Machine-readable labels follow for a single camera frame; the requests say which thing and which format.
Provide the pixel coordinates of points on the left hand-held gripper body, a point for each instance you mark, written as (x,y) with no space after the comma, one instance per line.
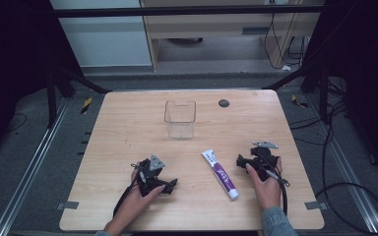
(148,177)

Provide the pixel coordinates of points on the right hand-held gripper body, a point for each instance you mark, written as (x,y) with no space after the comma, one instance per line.
(263,160)

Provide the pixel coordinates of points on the white and purple toothpaste tube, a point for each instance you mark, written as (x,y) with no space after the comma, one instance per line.
(221,175)

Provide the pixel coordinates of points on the clear plastic container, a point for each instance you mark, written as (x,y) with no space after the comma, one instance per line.
(179,119)

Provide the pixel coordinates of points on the person's left hand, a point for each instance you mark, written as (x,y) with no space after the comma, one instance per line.
(144,200)

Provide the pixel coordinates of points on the person's right hand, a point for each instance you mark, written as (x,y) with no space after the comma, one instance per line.
(267,191)

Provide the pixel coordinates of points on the yellow and black tape strip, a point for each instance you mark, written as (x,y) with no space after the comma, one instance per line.
(298,101)
(86,105)

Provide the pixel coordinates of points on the black metal stand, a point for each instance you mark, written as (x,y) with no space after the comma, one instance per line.
(50,98)
(323,95)

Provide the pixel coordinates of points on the dark curtain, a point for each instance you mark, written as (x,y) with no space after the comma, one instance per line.
(13,65)
(364,82)

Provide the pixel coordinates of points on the light wooden desk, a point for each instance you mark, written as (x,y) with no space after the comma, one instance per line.
(210,28)

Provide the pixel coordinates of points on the white cabinet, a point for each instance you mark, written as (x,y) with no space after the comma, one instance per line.
(105,39)

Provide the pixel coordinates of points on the grey table bracket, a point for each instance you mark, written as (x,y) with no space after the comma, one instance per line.
(315,205)
(67,205)

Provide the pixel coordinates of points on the aluminium floor rail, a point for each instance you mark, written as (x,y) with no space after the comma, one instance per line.
(344,164)
(29,170)

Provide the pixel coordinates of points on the black horizontal frame bar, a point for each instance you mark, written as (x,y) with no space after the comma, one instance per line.
(177,11)

